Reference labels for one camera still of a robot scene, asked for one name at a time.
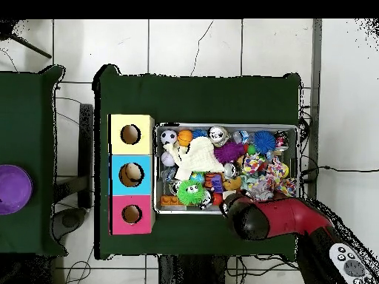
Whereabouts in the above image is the clear mesh bin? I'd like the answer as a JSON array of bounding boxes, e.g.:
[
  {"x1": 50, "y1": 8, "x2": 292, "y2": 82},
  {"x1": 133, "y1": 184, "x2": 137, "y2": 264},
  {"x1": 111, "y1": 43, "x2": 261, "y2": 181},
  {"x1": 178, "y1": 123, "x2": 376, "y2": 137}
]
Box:
[{"x1": 154, "y1": 123, "x2": 300, "y2": 215}]

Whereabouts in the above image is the wooden box with three holes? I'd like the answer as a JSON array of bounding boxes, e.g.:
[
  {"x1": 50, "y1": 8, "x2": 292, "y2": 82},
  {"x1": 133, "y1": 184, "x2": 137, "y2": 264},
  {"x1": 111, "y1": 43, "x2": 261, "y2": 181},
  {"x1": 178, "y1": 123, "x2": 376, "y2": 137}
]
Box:
[{"x1": 108, "y1": 113, "x2": 156, "y2": 236}]

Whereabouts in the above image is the cream knitted cloth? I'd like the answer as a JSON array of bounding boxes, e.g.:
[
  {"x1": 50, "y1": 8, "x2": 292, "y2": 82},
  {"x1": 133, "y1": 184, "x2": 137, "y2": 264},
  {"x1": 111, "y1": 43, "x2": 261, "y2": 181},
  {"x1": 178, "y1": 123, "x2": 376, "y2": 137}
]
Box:
[{"x1": 164, "y1": 136, "x2": 226, "y2": 181}]

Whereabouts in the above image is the small orange basketball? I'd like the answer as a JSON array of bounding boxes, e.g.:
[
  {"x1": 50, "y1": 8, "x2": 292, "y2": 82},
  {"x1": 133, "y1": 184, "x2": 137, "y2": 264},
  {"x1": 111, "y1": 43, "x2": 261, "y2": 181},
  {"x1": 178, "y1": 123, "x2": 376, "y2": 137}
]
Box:
[{"x1": 177, "y1": 129, "x2": 195, "y2": 148}]

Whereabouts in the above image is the small soccer ball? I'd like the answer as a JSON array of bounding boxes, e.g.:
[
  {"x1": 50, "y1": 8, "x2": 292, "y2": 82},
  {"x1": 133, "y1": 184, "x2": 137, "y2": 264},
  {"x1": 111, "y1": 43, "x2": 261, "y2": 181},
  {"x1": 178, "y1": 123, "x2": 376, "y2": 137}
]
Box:
[{"x1": 160, "y1": 129, "x2": 178, "y2": 146}]

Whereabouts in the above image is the green fuzzy toy with eyes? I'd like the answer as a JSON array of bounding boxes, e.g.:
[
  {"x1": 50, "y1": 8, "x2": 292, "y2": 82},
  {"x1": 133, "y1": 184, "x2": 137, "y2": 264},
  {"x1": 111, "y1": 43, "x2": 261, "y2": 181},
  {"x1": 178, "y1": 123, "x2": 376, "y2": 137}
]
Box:
[{"x1": 177, "y1": 180, "x2": 206, "y2": 207}]

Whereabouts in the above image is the purple spiky ball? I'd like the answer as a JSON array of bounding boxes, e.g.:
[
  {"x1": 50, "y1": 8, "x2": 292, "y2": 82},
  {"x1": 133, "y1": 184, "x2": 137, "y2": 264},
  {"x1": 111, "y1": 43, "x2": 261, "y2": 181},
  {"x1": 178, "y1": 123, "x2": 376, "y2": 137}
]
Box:
[{"x1": 214, "y1": 141, "x2": 246, "y2": 166}]

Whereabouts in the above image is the orange toy block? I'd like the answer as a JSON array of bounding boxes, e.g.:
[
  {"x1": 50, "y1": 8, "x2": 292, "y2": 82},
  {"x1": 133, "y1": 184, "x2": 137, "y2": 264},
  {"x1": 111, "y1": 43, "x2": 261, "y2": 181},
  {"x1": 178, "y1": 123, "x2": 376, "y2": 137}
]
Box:
[{"x1": 159, "y1": 195, "x2": 181, "y2": 207}]

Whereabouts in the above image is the blue spiky ball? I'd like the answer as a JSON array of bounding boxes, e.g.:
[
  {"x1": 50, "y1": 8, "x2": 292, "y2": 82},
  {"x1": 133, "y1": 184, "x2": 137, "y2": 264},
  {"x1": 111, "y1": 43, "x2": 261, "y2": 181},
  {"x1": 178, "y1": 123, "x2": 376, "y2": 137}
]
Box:
[{"x1": 253, "y1": 129, "x2": 278, "y2": 155}]

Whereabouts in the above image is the colourful patterned cloth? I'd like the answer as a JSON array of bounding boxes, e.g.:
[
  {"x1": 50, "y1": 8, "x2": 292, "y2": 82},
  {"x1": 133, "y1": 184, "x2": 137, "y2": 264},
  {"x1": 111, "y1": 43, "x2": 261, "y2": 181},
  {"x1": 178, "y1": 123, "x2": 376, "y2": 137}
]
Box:
[{"x1": 239, "y1": 152, "x2": 298, "y2": 201}]

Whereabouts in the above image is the yellow ball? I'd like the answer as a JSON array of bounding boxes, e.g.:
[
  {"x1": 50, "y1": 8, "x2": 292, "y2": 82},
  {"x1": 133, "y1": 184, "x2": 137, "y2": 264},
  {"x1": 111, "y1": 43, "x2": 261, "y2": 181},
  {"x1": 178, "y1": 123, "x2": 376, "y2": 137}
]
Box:
[{"x1": 278, "y1": 162, "x2": 291, "y2": 179}]

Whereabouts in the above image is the green cloth side table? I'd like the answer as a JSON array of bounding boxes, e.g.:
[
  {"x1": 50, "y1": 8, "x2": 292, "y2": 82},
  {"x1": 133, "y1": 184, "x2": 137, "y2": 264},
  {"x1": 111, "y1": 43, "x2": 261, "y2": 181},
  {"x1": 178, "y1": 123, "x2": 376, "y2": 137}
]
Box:
[{"x1": 0, "y1": 64, "x2": 67, "y2": 257}]

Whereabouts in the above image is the purple bowl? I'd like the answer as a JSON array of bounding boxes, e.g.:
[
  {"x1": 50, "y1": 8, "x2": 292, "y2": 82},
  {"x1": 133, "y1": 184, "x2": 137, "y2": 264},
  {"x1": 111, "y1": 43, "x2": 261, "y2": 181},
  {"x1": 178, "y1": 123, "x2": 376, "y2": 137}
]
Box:
[{"x1": 0, "y1": 164, "x2": 33, "y2": 216}]

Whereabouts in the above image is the black tripod leg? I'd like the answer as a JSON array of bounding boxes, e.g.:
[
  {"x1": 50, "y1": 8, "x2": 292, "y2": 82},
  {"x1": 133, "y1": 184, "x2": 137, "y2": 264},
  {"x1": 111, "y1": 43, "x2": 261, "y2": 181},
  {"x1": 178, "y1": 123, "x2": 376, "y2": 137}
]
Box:
[{"x1": 0, "y1": 20, "x2": 53, "y2": 60}]

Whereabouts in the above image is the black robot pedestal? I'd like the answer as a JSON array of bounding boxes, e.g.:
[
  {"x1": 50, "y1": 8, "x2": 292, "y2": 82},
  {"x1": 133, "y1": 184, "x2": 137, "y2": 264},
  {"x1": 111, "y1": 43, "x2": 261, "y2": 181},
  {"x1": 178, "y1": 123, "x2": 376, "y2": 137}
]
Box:
[{"x1": 157, "y1": 254, "x2": 238, "y2": 284}]

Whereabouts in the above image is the black floor cable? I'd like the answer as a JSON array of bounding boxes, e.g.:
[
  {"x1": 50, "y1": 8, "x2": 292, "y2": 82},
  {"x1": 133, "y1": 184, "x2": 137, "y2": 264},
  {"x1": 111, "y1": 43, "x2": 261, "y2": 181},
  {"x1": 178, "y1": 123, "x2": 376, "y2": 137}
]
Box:
[{"x1": 301, "y1": 165, "x2": 379, "y2": 178}]

